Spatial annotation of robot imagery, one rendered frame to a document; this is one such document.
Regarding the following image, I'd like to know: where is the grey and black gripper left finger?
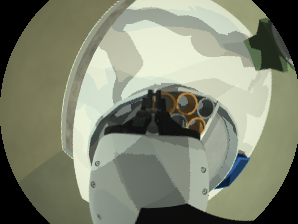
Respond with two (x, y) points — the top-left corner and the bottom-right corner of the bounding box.
(104, 90), (153, 135)

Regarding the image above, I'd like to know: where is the blue plastic crate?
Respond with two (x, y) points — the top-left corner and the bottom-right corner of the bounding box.
(214, 153), (250, 190)

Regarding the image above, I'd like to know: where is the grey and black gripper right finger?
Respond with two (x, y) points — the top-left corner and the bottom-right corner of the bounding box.
(154, 90), (201, 141)

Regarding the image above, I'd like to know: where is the grey metal bushing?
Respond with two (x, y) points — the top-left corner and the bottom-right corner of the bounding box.
(170, 110), (188, 128)
(192, 97), (215, 119)
(147, 110), (158, 135)

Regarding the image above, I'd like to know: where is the bronze bushing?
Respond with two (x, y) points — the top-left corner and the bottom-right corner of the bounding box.
(152, 92), (176, 114)
(174, 92), (198, 115)
(185, 114), (206, 134)

